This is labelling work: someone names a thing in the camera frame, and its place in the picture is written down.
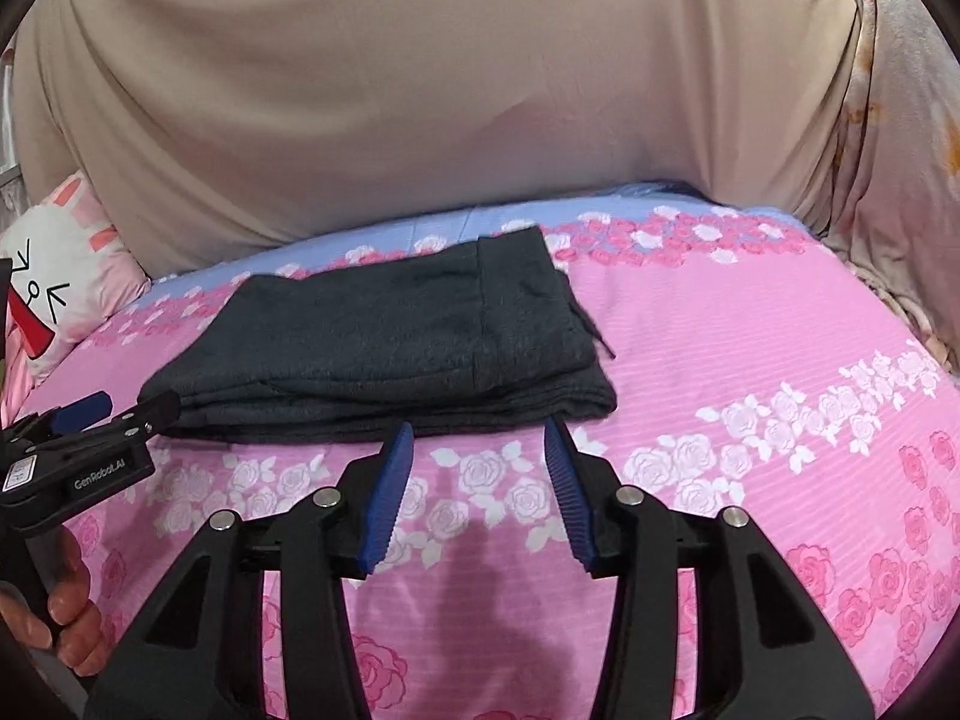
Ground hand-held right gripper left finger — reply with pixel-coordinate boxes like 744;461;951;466
82;420;416;720

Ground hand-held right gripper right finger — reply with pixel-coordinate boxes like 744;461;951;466
541;416;875;720

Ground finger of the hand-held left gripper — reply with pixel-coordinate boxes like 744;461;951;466
112;388;181;440
54;392;113;428

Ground dark grey pants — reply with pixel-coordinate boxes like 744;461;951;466
139;225;620;445

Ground person's left hand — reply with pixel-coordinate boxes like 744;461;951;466
0;529;102;674

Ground pink cloth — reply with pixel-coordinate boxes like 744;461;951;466
0;349;38;421

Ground white cartoon face pillow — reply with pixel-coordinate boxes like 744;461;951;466
0;172;151;383

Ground pink rose print bed sheet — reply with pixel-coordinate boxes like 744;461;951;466
0;180;960;720

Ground beige cloth cover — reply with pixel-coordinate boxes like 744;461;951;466
11;0;863;278

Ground pale floral blanket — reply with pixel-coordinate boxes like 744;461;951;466
795;0;960;376

